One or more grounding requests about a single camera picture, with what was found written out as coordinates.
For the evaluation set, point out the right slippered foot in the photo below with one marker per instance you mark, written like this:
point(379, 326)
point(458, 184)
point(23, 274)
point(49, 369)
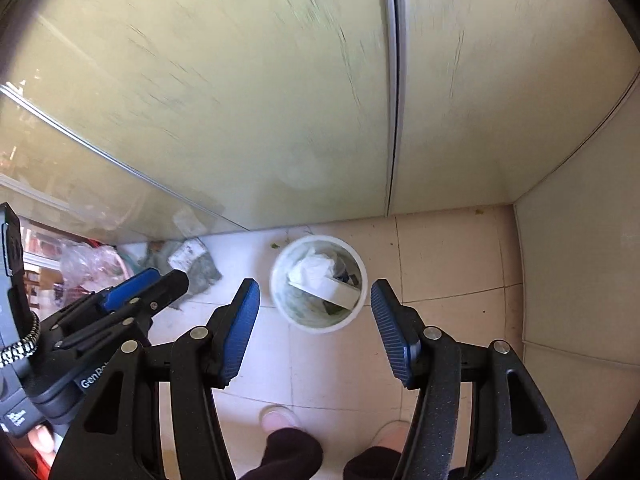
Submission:
point(392, 436)

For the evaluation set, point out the slippered foot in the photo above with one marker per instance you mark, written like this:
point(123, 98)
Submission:
point(392, 436)
point(277, 417)

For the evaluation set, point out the white trash bin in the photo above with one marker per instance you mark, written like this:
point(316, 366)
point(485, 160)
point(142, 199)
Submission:
point(307, 312)

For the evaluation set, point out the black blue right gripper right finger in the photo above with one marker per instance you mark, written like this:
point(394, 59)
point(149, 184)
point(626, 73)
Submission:
point(513, 433)

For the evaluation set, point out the white paper card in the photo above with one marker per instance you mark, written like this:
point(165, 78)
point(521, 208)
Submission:
point(335, 292)

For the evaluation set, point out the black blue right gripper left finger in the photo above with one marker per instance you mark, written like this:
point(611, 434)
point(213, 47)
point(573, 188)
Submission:
point(116, 433)

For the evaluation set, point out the left slippered foot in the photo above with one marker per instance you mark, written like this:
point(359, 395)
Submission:
point(277, 417)

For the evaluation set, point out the white tissue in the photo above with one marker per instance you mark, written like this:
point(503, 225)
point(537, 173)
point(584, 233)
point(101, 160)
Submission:
point(311, 270)

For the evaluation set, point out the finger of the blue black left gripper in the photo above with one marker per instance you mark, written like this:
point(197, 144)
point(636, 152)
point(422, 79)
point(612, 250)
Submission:
point(116, 297)

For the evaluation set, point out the clear plastic bag clutter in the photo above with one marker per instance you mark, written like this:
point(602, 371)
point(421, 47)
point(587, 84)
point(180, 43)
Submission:
point(92, 268)

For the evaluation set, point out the person's left hand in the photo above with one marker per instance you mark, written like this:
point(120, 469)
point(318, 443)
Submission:
point(43, 442)

